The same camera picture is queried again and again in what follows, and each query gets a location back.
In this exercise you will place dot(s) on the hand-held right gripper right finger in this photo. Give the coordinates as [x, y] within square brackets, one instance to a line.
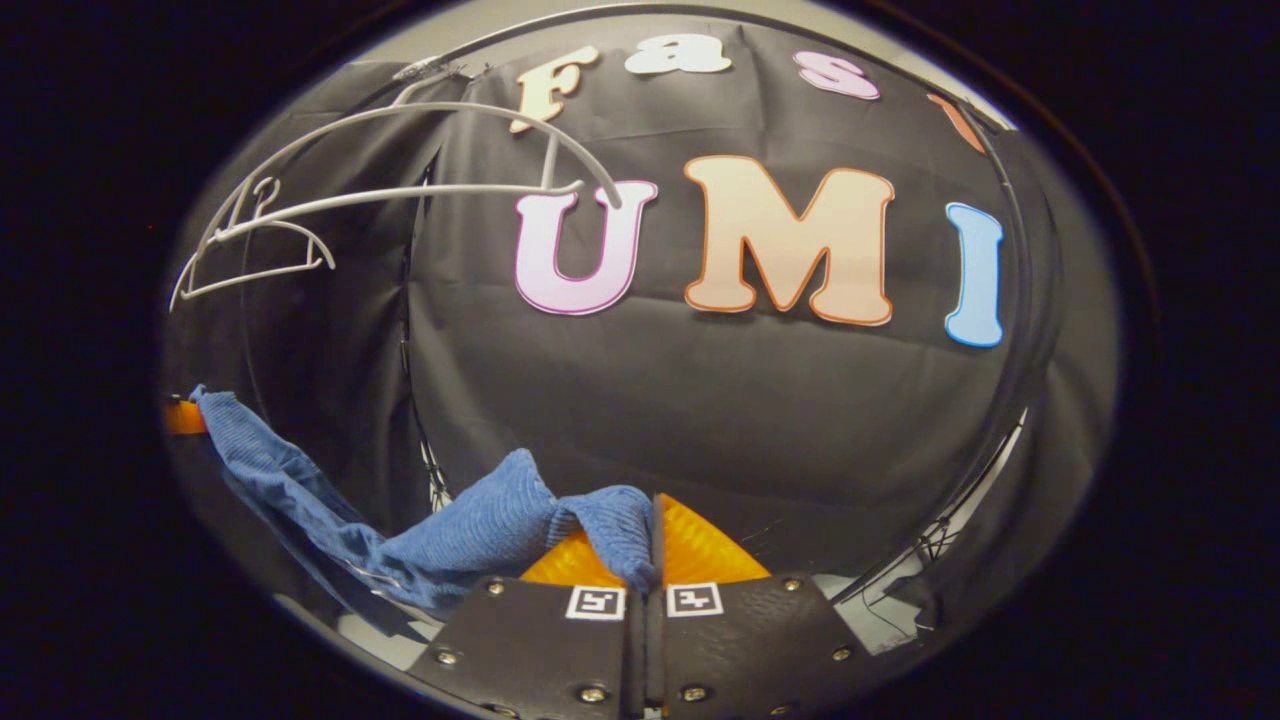
[750, 640]

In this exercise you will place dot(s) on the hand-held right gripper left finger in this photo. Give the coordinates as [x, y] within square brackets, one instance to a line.
[540, 650]

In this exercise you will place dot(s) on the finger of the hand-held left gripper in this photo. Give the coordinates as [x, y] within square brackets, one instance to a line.
[185, 418]

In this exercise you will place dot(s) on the white hanger with crossbar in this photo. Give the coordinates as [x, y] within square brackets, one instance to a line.
[250, 279]
[450, 188]

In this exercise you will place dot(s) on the black clothes rack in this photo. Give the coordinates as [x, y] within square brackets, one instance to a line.
[1027, 300]

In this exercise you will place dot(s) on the black backdrop stand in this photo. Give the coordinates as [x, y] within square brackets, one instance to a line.
[935, 537]

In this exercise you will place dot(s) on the black backdrop cloth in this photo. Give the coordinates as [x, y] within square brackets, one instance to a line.
[700, 420]

